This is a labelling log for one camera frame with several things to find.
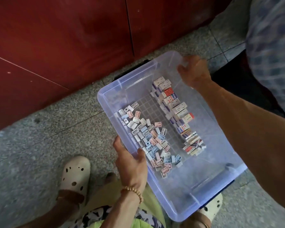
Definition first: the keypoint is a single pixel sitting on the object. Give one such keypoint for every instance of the person's left hand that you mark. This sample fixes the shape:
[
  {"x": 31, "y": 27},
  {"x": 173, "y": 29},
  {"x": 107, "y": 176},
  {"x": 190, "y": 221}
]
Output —
[{"x": 132, "y": 166}]

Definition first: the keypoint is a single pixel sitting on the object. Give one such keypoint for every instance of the person's right hand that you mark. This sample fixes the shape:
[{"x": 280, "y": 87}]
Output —
[{"x": 195, "y": 72}]

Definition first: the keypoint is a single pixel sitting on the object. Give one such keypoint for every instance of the pile of boxed erasers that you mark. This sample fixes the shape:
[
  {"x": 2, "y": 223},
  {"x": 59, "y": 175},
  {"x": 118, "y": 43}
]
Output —
[{"x": 149, "y": 140}]

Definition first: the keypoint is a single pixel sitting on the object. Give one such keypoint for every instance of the row of erasers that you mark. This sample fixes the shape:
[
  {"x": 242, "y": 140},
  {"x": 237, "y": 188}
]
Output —
[{"x": 178, "y": 114}]

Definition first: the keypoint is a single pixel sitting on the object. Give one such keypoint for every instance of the clear plastic storage bin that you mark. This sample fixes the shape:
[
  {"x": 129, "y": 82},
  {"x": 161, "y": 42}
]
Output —
[{"x": 204, "y": 178}]

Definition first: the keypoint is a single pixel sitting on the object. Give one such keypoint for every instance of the person's right forearm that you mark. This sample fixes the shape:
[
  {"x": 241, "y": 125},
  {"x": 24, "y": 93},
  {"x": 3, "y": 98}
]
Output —
[{"x": 256, "y": 140}]

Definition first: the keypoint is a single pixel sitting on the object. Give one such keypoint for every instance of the person's left cream clog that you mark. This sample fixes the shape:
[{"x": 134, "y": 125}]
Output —
[{"x": 76, "y": 175}]

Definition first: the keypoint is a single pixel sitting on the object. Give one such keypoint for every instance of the person's cream clog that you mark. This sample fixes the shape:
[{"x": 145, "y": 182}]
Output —
[
  {"x": 76, "y": 175},
  {"x": 213, "y": 207}
]

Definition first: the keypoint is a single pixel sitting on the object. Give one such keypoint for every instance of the person's right leg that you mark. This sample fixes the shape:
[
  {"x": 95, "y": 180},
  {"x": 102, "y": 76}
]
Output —
[{"x": 194, "y": 220}]

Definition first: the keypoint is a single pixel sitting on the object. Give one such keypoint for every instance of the person's leg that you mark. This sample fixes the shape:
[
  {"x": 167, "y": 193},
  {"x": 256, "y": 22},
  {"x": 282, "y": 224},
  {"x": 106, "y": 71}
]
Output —
[
  {"x": 194, "y": 220},
  {"x": 52, "y": 216}
]

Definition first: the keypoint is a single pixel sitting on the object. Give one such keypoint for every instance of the person's right cream clog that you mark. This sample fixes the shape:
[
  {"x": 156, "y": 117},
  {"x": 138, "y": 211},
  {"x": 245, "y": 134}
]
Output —
[{"x": 213, "y": 207}]

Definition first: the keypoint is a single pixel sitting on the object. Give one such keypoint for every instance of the person's left leg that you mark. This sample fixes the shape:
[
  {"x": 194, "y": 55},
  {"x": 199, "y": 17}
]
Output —
[{"x": 52, "y": 216}]

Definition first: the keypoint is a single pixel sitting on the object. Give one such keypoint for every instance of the colourful patterned cloth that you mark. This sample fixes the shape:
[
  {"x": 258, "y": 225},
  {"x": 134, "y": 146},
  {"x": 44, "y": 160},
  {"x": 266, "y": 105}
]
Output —
[{"x": 99, "y": 213}]

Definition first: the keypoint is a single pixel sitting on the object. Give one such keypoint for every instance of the red display counter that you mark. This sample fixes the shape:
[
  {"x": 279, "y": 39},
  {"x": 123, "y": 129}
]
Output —
[{"x": 61, "y": 35}]

